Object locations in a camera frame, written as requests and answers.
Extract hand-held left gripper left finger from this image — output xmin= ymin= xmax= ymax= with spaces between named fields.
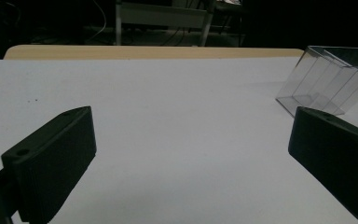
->
xmin=1 ymin=105 xmax=97 ymax=224

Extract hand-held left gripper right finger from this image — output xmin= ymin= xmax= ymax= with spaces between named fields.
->
xmin=288 ymin=106 xmax=358 ymax=224

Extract thin white cable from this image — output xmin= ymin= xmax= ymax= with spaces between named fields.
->
xmin=87 ymin=0 xmax=107 ymax=43

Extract clear acrylic divided organizer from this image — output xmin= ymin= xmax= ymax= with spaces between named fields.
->
xmin=275 ymin=45 xmax=358 ymax=119

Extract grey metal shelf frame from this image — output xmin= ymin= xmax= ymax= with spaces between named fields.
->
xmin=115 ymin=0 xmax=218 ymax=48

